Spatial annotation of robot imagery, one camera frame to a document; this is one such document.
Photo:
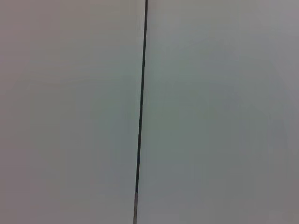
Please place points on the black vertical wall strip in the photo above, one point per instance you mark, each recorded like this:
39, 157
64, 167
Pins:
141, 98

